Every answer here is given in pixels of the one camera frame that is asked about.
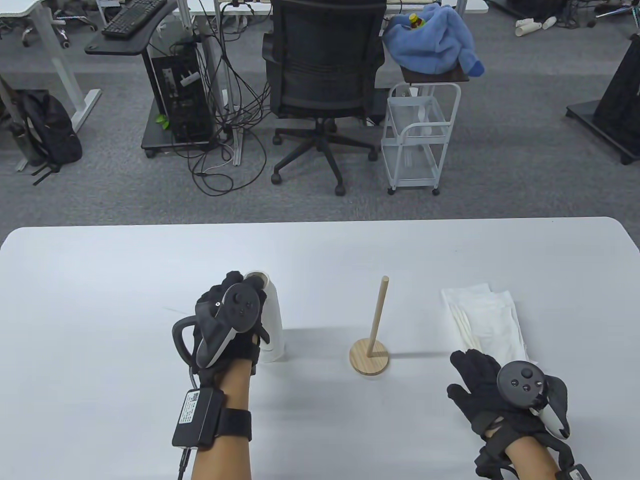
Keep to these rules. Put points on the pile of white paper towels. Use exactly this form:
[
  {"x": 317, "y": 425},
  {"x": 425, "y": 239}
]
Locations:
[{"x": 490, "y": 320}]

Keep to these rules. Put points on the black keyboard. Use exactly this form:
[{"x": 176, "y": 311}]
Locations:
[{"x": 132, "y": 17}]

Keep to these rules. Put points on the long white desk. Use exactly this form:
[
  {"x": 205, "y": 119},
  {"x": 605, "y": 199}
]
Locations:
[{"x": 450, "y": 6}]

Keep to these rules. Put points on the black and white hand controller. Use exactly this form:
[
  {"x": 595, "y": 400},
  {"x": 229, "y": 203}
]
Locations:
[
  {"x": 240, "y": 305},
  {"x": 520, "y": 380}
]

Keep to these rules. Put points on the white paper towel roll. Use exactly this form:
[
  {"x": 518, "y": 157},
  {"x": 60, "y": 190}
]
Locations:
[{"x": 275, "y": 320}]

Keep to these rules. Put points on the person's right forearm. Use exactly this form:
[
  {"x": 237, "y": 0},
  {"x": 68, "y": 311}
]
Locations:
[{"x": 530, "y": 460}]

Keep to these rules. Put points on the person's left hand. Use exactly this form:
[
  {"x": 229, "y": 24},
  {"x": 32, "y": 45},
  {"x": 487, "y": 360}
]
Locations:
[{"x": 247, "y": 347}]

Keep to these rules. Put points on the black computer tower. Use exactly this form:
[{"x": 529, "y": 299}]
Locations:
[{"x": 185, "y": 100}]

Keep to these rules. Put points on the person's right hand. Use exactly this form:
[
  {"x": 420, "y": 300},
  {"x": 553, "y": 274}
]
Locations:
[{"x": 475, "y": 395}]

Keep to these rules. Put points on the grey chair wheel base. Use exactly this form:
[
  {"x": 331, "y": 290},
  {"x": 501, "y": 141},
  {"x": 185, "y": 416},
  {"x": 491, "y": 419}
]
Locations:
[{"x": 62, "y": 30}]

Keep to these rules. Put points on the white floor power strip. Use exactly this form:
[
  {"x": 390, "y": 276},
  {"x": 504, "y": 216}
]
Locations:
[{"x": 236, "y": 150}]

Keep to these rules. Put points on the black office chair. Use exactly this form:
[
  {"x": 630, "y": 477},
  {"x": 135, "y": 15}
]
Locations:
[{"x": 325, "y": 50}]

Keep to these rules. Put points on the white desk with foot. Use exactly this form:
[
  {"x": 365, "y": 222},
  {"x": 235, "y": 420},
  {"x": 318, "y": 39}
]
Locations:
[{"x": 60, "y": 65}]

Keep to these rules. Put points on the brown stool top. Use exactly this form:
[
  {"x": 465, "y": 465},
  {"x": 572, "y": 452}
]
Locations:
[{"x": 450, "y": 77}]

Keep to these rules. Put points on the blue fleece jacket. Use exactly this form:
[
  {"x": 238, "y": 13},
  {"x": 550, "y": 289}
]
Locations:
[{"x": 435, "y": 40}]

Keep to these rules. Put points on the yellow-capped bottle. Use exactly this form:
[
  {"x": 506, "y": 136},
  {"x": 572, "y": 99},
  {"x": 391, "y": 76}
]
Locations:
[{"x": 416, "y": 20}]

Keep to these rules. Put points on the person's left forearm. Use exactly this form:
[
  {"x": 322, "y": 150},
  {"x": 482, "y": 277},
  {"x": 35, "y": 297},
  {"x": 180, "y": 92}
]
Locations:
[{"x": 235, "y": 390}]

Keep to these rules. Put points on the wooden paper towel holder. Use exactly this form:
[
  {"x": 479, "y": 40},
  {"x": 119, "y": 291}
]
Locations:
[{"x": 370, "y": 360}]

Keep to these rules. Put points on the green leaves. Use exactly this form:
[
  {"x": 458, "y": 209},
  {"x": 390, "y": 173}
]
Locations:
[{"x": 162, "y": 120}]

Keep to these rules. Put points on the black floor stand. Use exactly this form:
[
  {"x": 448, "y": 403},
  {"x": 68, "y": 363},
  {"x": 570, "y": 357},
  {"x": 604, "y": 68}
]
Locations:
[{"x": 620, "y": 100}]

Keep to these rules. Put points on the black rolling computer stand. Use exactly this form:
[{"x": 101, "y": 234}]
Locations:
[{"x": 135, "y": 42}]

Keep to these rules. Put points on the dark water bottle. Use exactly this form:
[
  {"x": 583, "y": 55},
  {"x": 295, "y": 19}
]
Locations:
[{"x": 22, "y": 145}]

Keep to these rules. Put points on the black backpack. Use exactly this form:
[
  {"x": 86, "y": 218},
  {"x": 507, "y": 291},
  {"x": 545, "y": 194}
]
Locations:
[{"x": 50, "y": 130}]

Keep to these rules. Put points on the black wrist sensor box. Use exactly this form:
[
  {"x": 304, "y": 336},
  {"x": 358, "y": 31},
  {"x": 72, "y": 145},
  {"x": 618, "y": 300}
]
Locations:
[
  {"x": 197, "y": 417},
  {"x": 577, "y": 472}
]

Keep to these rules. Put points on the white cardboard tube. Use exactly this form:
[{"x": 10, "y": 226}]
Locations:
[
  {"x": 527, "y": 30},
  {"x": 549, "y": 22},
  {"x": 525, "y": 22}
]

